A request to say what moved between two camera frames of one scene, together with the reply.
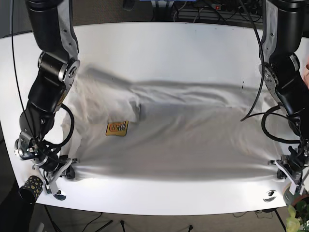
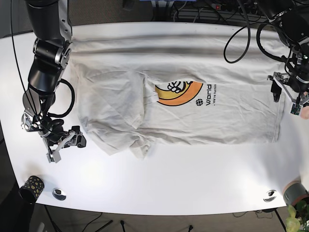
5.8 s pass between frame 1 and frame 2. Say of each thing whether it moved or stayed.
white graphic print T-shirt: moved
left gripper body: moved
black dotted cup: stayed
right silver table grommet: stayed
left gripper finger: moved
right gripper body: moved
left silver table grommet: stayed
